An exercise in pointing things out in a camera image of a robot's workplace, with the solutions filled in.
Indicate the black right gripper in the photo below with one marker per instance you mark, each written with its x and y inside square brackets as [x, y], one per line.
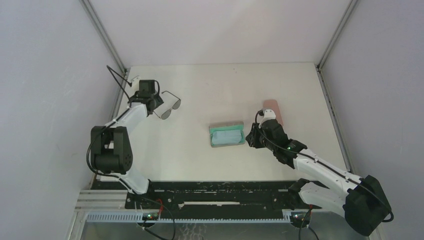
[255, 139]

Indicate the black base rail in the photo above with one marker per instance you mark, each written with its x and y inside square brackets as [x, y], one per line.
[218, 200]

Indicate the small light blue cloth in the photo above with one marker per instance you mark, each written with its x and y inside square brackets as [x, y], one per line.
[226, 137]

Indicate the black frame grey sunglasses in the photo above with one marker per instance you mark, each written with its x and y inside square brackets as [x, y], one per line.
[170, 103]

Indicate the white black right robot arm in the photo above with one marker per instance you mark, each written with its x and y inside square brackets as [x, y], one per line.
[361, 201]

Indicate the aluminium frame post right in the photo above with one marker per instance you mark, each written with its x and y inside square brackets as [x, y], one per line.
[337, 33]

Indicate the pink glasses case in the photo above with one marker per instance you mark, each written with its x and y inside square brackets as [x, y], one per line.
[273, 105]

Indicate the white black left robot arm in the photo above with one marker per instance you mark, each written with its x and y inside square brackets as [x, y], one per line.
[109, 153]

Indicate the aluminium frame post left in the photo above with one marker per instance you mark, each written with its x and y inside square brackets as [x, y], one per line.
[103, 34]

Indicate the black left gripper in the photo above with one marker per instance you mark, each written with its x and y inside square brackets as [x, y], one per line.
[156, 101]

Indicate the aluminium frame post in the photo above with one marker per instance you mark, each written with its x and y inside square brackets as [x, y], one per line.
[337, 33]
[103, 34]

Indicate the grey marbled glasses case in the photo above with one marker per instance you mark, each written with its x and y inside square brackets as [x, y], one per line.
[226, 126]

